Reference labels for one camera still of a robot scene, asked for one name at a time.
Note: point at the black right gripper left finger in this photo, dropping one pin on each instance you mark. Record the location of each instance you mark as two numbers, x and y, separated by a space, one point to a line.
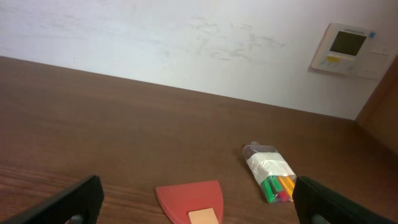
79 203

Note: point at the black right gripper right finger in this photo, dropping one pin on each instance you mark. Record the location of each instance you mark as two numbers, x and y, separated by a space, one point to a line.
315 203

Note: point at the clear case of screwdrivers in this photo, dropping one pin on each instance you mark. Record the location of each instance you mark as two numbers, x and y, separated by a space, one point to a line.
271 171

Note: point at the orange scraper with wooden handle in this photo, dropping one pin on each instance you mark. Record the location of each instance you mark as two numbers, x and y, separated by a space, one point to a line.
198 202

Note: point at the brown wooden cabinet side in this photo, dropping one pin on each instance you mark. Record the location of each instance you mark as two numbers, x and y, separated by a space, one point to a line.
378 116

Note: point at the white wall control panel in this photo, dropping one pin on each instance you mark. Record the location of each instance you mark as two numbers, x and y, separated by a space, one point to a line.
348 50

